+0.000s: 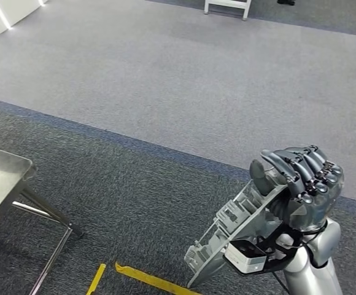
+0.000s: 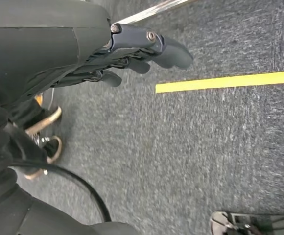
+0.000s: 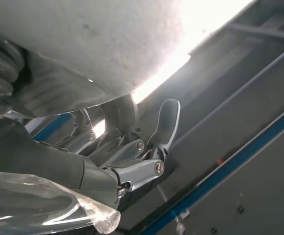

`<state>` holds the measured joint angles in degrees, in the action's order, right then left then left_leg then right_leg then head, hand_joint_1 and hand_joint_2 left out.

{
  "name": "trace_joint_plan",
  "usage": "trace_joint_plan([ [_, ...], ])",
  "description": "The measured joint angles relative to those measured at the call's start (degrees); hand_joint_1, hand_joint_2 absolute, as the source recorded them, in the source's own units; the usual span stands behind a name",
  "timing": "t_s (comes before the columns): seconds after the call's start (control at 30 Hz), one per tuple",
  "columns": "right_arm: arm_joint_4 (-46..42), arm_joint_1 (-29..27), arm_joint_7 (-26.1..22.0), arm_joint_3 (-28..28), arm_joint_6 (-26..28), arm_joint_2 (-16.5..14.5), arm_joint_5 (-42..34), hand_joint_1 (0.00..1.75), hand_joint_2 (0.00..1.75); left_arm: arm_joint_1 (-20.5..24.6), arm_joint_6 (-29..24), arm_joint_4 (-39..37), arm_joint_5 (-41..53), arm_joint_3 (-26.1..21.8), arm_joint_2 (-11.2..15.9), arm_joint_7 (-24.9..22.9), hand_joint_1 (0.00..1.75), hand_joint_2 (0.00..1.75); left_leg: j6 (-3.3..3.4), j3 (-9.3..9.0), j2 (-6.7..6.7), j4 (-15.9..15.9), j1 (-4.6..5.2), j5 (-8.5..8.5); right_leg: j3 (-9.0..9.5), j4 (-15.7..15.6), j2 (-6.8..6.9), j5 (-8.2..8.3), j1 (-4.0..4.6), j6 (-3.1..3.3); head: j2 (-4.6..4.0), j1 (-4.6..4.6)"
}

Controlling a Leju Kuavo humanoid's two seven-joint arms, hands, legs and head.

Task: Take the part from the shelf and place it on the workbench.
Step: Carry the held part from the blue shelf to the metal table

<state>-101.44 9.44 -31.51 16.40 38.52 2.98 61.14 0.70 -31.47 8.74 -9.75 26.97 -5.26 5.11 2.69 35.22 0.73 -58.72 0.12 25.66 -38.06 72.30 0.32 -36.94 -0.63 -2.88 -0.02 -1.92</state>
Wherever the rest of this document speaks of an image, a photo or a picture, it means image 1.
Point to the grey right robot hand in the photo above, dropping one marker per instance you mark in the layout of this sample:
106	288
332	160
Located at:
313	191

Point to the silver wheel hubcap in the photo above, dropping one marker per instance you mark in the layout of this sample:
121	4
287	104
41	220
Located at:
221	228

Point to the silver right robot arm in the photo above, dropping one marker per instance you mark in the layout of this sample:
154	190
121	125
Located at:
307	281

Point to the stainless steel workbench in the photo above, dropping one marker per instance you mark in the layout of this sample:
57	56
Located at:
0	179

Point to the white low bench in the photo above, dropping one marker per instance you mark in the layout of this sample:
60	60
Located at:
227	3

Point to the long yellow tape strip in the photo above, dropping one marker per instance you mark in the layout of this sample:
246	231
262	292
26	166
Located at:
153	281

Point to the short yellow tape strip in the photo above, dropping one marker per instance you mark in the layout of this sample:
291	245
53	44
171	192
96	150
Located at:
96	281

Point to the white plinth with light strip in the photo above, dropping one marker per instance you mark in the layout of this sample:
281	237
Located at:
12	14

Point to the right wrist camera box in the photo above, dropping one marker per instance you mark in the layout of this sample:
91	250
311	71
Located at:
245	260

